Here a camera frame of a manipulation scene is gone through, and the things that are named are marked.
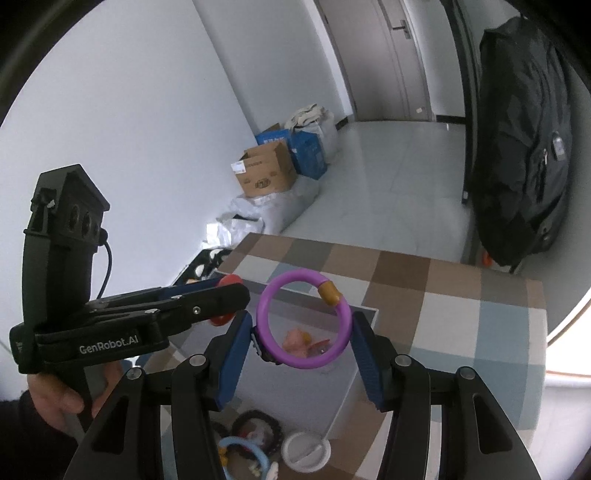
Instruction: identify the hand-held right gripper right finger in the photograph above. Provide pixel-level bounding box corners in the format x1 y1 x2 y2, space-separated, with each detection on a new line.
352 311 539 480

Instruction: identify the light blue bracelet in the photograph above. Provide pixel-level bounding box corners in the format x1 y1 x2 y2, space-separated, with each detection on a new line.
217 436 269 480

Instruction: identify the black backpack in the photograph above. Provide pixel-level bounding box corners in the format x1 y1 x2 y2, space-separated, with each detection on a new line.
471 16 573 268

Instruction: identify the white round pin badge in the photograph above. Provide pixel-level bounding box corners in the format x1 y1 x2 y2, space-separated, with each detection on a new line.
281 431 332 472

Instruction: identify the black metal rack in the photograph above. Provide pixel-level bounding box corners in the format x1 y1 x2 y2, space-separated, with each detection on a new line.
441 0 481 265

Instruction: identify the grey storage box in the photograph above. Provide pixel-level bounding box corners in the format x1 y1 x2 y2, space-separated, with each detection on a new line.
208 272 380 437

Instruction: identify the small blue carton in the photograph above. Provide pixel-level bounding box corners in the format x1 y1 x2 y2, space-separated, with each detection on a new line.
255 129 291 151

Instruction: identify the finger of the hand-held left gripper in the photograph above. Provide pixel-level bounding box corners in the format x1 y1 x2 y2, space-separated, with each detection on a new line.
157 278 225 305
154 283 251 339

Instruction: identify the pink ornament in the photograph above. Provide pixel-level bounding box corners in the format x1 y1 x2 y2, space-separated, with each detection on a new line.
283 329 315 358

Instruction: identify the brown cardboard box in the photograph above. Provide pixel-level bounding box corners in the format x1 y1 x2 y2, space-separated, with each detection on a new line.
231 141 297 198

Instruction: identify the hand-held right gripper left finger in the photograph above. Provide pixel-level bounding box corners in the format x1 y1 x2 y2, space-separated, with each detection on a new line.
62 310 254 480

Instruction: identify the large blue carton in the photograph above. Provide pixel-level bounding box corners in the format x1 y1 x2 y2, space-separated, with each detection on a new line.
288 130 328 180

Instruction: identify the person's left hand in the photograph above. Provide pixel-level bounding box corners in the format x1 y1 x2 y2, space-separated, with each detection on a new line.
28 362 123 432

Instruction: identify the person's left forearm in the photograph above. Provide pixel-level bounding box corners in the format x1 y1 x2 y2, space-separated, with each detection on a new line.
0 394 81 480

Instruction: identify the black floor tray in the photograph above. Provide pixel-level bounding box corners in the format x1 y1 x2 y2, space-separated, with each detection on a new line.
178 249 232 287

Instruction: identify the purple bracelet with gold bead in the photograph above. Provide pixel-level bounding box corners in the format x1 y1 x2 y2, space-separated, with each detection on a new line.
256 270 354 370

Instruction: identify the white plastic bag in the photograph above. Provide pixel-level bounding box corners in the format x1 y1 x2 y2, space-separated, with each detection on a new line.
217 178 319 243

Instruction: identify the black beaded bracelet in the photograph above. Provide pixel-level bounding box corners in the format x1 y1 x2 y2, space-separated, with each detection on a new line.
231 408 283 455

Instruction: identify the white sack with cloth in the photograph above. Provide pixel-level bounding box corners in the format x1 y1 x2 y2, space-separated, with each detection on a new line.
284 105 340 158

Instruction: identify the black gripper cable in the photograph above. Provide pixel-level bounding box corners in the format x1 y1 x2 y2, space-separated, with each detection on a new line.
95 230 114 298

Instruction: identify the grey door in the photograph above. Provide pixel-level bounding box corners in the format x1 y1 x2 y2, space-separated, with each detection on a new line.
318 0 435 121

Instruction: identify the red bracelet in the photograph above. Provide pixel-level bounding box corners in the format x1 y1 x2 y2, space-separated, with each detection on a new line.
210 274 243 326

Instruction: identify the checked tablecloth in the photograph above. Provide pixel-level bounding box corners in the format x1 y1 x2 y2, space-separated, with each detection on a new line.
157 233 548 480

